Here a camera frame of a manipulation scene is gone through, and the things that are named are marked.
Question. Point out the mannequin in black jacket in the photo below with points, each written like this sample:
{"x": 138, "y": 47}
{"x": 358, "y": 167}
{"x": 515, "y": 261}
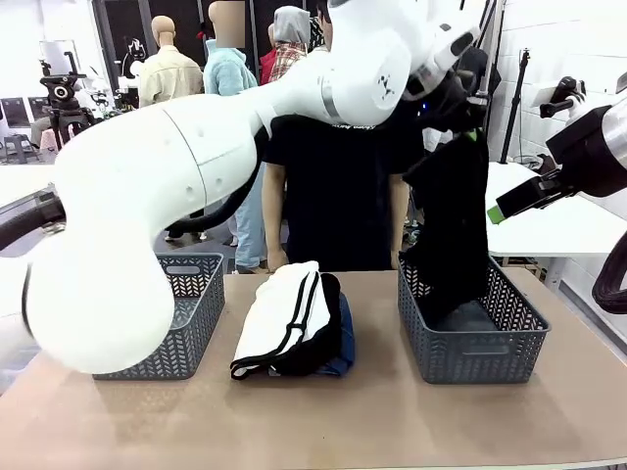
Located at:
{"x": 485, "y": 68}

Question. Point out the person in black t-shirt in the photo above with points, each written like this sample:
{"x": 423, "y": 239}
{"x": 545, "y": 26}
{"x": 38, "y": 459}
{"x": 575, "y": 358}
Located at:
{"x": 338, "y": 196}

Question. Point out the mannequin with gray hood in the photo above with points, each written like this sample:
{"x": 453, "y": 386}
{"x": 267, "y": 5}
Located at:
{"x": 286, "y": 49}

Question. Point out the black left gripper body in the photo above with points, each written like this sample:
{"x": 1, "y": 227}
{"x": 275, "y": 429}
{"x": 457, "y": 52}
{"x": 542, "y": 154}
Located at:
{"x": 448, "y": 100}

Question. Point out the thin black shirt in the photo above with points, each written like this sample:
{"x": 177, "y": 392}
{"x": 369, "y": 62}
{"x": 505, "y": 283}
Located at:
{"x": 450, "y": 220}

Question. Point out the folded blue jeans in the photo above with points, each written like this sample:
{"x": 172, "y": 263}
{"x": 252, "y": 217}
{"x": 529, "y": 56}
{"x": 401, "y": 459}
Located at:
{"x": 349, "y": 333}

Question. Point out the mannequin in cream shirt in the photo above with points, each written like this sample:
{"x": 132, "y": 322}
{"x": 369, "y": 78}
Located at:
{"x": 169, "y": 73}

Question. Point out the gray stool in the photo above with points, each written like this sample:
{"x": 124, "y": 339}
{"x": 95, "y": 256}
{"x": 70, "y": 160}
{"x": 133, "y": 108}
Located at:
{"x": 22, "y": 144}

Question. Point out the black monitor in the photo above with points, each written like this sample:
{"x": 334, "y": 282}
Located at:
{"x": 12, "y": 111}
{"x": 38, "y": 107}

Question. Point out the gray perforated plastic basket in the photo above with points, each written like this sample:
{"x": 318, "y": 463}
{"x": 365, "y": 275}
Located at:
{"x": 196, "y": 313}
{"x": 480, "y": 357}

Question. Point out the thick black sweater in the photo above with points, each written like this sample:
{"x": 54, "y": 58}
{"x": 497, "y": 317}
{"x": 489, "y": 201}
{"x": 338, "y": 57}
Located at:
{"x": 323, "y": 338}

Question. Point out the white table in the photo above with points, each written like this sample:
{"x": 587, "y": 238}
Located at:
{"x": 563, "y": 230}
{"x": 19, "y": 181}

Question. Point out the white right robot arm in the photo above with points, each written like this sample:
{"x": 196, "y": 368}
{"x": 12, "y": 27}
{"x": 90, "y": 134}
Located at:
{"x": 618, "y": 137}

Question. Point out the person's left forearm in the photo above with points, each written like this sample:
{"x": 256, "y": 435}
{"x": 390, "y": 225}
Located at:
{"x": 399, "y": 225}

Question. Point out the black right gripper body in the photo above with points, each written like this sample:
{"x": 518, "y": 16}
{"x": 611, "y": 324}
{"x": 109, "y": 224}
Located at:
{"x": 585, "y": 156}

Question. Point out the mannequin in light blue fleece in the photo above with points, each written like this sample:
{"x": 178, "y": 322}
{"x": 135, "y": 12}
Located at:
{"x": 227, "y": 73}

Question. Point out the person's left hand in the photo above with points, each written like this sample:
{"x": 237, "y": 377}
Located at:
{"x": 399, "y": 260}

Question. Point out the black light stand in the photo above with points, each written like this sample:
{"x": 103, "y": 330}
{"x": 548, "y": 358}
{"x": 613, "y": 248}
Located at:
{"x": 518, "y": 98}

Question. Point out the person's right hand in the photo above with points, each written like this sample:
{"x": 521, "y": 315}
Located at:
{"x": 278, "y": 261}

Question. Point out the black camera on tripod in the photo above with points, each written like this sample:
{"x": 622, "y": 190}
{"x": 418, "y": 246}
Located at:
{"x": 61, "y": 90}

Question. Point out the person's right forearm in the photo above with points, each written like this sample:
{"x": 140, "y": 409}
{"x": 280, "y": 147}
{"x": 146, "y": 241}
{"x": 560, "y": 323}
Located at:
{"x": 274, "y": 225}

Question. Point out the white shirt with black trim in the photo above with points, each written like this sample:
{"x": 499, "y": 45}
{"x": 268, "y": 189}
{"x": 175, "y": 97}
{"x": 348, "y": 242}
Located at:
{"x": 274, "y": 313}

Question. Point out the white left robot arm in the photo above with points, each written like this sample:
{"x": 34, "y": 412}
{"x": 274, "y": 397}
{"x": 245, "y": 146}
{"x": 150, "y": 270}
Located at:
{"x": 122, "y": 196}

